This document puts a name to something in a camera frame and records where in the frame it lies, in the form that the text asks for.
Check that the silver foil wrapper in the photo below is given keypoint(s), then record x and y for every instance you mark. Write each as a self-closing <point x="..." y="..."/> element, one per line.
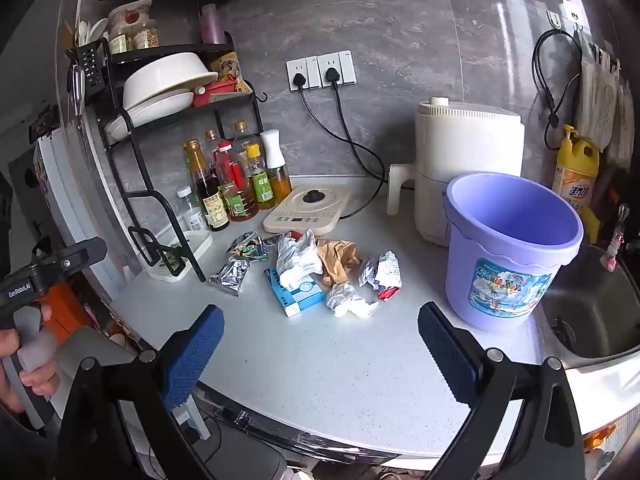
<point x="230" y="277"/>

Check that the hanging plastic bags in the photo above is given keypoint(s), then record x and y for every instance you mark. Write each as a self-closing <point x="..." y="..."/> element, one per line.
<point x="597" y="95"/>

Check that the yellow detergent bottle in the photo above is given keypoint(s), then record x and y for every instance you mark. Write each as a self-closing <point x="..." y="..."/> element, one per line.
<point x="575" y="175"/>

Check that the red cap oil bottle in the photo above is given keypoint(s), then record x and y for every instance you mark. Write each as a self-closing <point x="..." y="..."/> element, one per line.
<point x="239" y="185"/>

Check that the white plate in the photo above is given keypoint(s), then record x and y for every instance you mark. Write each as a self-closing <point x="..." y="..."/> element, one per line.
<point x="162" y="105"/>

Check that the black cutlery holder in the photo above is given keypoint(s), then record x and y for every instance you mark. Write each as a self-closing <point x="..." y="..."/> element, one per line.
<point x="92" y="62"/>

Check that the small white tissue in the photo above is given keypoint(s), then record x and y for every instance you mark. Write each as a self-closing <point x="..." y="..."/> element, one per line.
<point x="347" y="300"/>

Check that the red white wrapper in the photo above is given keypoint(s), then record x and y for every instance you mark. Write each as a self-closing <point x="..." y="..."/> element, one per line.
<point x="385" y="272"/>

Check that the pink cup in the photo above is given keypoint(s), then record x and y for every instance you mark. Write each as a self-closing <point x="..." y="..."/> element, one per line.
<point x="214" y="25"/>

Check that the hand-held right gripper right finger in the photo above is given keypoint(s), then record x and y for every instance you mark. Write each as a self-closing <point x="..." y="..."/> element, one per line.
<point x="446" y="355"/>

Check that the yellow cap green label bottle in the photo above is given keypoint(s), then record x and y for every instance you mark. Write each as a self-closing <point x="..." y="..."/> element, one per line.
<point x="260" y="182"/>

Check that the glass container with lid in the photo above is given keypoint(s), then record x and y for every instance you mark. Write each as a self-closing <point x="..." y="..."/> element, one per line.
<point x="130" y="15"/>

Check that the orange cap bottle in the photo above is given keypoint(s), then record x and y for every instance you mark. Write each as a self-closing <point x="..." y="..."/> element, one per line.
<point x="242" y="130"/>
<point x="212" y="136"/>

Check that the white top oil sprayer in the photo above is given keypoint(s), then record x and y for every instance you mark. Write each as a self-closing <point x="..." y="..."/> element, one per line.
<point x="275" y="160"/>

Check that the white spoons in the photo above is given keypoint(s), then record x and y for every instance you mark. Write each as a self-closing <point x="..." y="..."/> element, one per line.
<point x="92" y="32"/>

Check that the white air fryer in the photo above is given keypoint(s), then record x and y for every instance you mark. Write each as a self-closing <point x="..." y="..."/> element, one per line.
<point x="465" y="145"/>

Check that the person's left hand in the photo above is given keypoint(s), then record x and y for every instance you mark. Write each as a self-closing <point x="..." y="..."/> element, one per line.
<point x="35" y="377"/>

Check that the large white tissue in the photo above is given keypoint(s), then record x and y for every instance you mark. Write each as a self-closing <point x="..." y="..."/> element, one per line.
<point x="297" y="257"/>

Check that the large white bowl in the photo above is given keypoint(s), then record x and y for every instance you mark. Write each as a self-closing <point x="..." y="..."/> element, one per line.
<point x="167" y="77"/>

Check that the spice jar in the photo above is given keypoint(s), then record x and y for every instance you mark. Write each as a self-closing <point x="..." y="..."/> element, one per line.
<point x="146" y="36"/>
<point x="119" y="44"/>

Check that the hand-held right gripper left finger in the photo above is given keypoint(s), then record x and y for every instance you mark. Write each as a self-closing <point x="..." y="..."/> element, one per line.
<point x="192" y="355"/>

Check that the cream induction cooker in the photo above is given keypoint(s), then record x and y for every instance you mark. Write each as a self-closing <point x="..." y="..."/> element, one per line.
<point x="310" y="210"/>

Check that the purple plastic bucket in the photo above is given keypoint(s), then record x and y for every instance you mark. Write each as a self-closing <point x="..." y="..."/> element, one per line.
<point x="505" y="260"/>

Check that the white drip tray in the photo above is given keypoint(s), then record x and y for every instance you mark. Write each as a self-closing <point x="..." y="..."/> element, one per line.
<point x="197" y="247"/>

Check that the black dish rack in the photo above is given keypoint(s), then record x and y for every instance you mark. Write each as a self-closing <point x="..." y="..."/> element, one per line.
<point x="135" y="170"/>

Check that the steel sink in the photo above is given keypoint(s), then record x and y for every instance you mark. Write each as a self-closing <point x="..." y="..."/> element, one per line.
<point x="595" y="305"/>

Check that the blue white carton box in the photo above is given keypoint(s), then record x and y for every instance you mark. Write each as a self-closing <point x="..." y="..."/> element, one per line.
<point x="300" y="297"/>

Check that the brown paper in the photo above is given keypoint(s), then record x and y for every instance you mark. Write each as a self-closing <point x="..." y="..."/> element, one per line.
<point x="340" y="260"/>

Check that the yellow snack packet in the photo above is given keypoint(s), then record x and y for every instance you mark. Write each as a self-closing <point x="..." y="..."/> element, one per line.
<point x="225" y="67"/>

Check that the white wall socket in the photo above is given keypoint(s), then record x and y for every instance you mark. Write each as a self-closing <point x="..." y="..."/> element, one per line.
<point x="342" y="62"/>
<point x="300" y="67"/>

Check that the small clear white-cap bottle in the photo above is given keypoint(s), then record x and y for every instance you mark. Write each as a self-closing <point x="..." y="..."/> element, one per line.
<point x="192" y="212"/>

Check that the red container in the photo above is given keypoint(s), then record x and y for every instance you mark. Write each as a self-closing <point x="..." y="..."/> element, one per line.
<point x="217" y="92"/>

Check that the green snack wrapper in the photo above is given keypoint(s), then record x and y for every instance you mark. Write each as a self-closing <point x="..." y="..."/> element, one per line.
<point x="246" y="247"/>

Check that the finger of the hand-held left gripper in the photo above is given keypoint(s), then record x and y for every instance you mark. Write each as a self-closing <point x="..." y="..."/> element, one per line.
<point x="75" y="256"/>

